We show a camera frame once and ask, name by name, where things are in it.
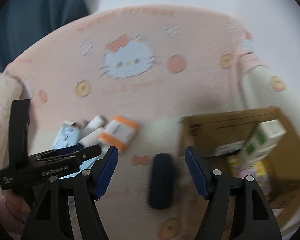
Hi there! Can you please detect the dark blue oval case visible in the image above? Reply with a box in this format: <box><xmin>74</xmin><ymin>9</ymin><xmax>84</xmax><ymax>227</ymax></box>
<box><xmin>148</xmin><ymin>153</ymin><xmax>175</xmax><ymax>210</ymax></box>

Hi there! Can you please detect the white green medicine box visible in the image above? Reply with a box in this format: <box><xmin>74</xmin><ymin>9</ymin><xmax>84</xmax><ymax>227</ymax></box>
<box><xmin>238</xmin><ymin>119</ymin><xmax>286</xmax><ymax>168</ymax></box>

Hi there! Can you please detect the colourful cartoon flat box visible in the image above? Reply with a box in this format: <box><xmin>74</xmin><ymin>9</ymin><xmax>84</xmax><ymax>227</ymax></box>
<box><xmin>226</xmin><ymin>155</ymin><xmax>272</xmax><ymax>200</ymax></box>

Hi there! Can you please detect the person's left hand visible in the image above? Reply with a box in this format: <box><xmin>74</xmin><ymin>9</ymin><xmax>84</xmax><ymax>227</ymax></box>
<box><xmin>3</xmin><ymin>190</ymin><xmax>31</xmax><ymax>223</ymax></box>

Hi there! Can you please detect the pink Hello Kitty blanket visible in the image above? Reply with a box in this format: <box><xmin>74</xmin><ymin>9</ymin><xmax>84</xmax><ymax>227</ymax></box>
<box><xmin>5</xmin><ymin>5</ymin><xmax>300</xmax><ymax>239</ymax></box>

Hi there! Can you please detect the brown cardboard box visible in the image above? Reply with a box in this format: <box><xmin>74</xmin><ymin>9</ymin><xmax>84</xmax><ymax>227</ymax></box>
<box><xmin>178</xmin><ymin>107</ymin><xmax>300</xmax><ymax>233</ymax></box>

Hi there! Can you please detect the dark blue curtain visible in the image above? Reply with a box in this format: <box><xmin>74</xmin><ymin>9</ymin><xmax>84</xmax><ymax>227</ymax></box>
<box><xmin>0</xmin><ymin>0</ymin><xmax>89</xmax><ymax>72</ymax></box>

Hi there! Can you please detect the white cardboard tube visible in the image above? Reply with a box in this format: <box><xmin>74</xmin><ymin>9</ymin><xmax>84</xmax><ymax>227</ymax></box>
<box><xmin>78</xmin><ymin>115</ymin><xmax>106</xmax><ymax>147</ymax></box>
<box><xmin>63</xmin><ymin>119</ymin><xmax>89</xmax><ymax>129</ymax></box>

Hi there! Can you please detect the orange white box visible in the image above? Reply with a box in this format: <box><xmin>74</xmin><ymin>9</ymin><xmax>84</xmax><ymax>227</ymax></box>
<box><xmin>98</xmin><ymin>115</ymin><xmax>139</xmax><ymax>152</ymax></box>

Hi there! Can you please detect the light blue packet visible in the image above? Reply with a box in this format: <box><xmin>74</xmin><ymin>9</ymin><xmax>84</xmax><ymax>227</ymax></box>
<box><xmin>52</xmin><ymin>125</ymin><xmax>101</xmax><ymax>181</ymax></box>

